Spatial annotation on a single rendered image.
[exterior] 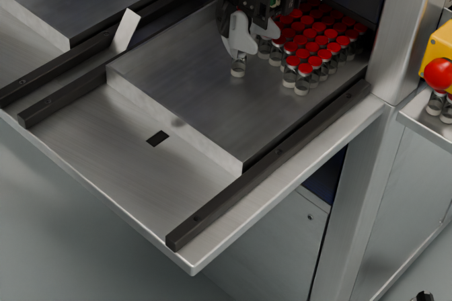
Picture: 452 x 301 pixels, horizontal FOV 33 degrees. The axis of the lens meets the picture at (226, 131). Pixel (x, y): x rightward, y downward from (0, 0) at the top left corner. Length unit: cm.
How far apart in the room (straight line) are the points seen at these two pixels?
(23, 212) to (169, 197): 117
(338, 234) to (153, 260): 72
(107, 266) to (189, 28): 93
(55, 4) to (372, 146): 55
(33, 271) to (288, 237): 75
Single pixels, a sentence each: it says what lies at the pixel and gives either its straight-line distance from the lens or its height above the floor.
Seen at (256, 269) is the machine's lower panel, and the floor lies 27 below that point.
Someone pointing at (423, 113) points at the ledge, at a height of 88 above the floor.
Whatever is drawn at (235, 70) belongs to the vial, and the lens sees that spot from 111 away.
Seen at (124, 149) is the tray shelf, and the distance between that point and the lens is 102.
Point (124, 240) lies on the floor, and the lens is 201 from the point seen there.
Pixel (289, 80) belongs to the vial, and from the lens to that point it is 110.
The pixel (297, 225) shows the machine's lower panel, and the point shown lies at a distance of 144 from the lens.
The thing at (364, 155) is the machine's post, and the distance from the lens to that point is 121.
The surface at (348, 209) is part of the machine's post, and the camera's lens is 131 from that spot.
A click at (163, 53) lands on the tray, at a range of 116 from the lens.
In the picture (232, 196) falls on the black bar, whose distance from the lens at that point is 94.
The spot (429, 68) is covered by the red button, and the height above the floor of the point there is 100.
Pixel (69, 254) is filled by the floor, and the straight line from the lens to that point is 200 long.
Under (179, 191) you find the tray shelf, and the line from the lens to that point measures 97.
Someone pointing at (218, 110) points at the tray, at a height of 88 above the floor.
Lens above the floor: 163
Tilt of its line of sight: 46 degrees down
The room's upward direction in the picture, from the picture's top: 5 degrees clockwise
